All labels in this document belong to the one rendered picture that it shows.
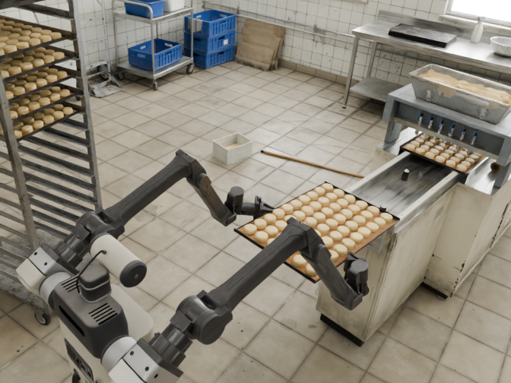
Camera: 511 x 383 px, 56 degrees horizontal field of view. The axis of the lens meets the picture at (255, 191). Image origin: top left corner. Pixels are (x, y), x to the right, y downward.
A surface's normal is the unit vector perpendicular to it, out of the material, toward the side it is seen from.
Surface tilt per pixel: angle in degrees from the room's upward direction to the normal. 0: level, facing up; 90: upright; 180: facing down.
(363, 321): 90
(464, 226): 90
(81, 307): 0
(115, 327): 58
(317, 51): 90
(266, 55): 66
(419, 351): 0
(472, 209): 90
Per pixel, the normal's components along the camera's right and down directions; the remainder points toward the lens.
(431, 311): 0.07, -0.84
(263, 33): -0.50, 0.12
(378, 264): -0.68, 0.36
